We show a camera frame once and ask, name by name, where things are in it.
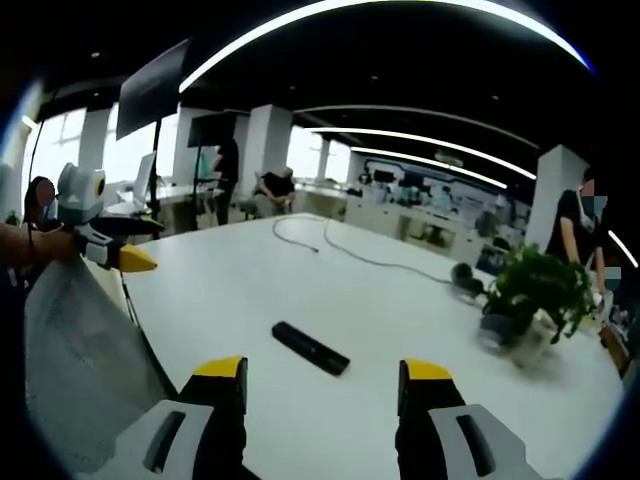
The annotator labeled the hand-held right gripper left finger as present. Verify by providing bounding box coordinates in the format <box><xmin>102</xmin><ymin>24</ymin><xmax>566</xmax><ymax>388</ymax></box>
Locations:
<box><xmin>97</xmin><ymin>355</ymin><xmax>249</xmax><ymax>480</ymax></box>

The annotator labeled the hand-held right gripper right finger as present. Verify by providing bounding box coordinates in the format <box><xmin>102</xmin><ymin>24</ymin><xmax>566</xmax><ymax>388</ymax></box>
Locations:
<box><xmin>394</xmin><ymin>358</ymin><xmax>544</xmax><ymax>480</ymax></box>

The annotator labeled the black remote control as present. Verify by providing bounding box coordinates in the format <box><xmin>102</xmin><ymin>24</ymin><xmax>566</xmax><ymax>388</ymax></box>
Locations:
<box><xmin>271</xmin><ymin>320</ymin><xmax>351</xmax><ymax>378</ymax></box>

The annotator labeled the white monitor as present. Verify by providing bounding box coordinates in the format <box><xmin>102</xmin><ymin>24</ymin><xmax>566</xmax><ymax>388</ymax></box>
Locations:
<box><xmin>130</xmin><ymin>151</ymin><xmax>158</xmax><ymax>209</ymax></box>

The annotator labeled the black stand pole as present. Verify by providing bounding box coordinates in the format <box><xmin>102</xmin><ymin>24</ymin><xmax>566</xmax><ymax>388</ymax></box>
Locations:
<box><xmin>149</xmin><ymin>119</ymin><xmax>164</xmax><ymax>229</ymax></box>

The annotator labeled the white office desk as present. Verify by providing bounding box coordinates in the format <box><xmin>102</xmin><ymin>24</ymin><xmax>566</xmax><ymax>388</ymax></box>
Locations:
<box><xmin>104</xmin><ymin>180</ymin><xmax>226</xmax><ymax>236</ymax></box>

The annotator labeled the black hanging panel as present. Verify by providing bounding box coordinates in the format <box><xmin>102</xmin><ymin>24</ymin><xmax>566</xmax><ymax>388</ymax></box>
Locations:
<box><xmin>115</xmin><ymin>37</ymin><xmax>193</xmax><ymax>141</ymax></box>

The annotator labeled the dark round device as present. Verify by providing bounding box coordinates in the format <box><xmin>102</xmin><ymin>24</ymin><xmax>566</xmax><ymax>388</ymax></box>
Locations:
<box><xmin>450</xmin><ymin>262</ymin><xmax>486</xmax><ymax>296</ymax></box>

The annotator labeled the black screen on stand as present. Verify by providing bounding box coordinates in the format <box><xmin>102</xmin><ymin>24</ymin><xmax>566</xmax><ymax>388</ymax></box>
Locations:
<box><xmin>187</xmin><ymin>112</ymin><xmax>236</xmax><ymax>149</ymax></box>

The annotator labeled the green potted plant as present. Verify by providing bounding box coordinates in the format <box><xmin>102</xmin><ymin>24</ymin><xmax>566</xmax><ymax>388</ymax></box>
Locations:
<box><xmin>480</xmin><ymin>243</ymin><xmax>597</xmax><ymax>370</ymax></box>

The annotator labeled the grey cable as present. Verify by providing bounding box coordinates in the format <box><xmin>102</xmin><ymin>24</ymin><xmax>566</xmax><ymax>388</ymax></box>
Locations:
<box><xmin>323</xmin><ymin>217</ymin><xmax>454</xmax><ymax>285</ymax></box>
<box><xmin>272</xmin><ymin>214</ymin><xmax>321</xmax><ymax>254</ymax></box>

